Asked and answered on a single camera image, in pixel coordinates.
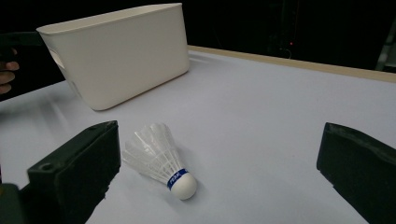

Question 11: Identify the metal stand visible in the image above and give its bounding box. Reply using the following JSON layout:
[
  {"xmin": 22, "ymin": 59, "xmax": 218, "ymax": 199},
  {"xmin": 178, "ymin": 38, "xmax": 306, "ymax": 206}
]
[{"xmin": 374, "ymin": 18, "xmax": 396, "ymax": 73}]

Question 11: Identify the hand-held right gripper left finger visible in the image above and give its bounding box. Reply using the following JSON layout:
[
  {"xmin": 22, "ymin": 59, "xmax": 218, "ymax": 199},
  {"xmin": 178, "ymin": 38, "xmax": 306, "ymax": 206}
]
[{"xmin": 19, "ymin": 119, "xmax": 121, "ymax": 224}]

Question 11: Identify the white plastic basket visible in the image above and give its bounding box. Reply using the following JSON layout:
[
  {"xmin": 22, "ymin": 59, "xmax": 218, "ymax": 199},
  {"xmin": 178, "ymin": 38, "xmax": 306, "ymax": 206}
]
[{"xmin": 35, "ymin": 2, "xmax": 191, "ymax": 112}]

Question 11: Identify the white feather shuttlecock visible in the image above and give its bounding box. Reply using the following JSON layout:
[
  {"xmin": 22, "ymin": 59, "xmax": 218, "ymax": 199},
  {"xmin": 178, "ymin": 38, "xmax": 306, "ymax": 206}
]
[{"xmin": 121, "ymin": 122, "xmax": 198, "ymax": 201}]

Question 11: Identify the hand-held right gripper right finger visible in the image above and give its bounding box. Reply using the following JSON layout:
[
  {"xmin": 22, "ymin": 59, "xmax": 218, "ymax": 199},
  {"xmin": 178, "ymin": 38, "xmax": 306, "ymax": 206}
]
[{"xmin": 316, "ymin": 121, "xmax": 396, "ymax": 224}]

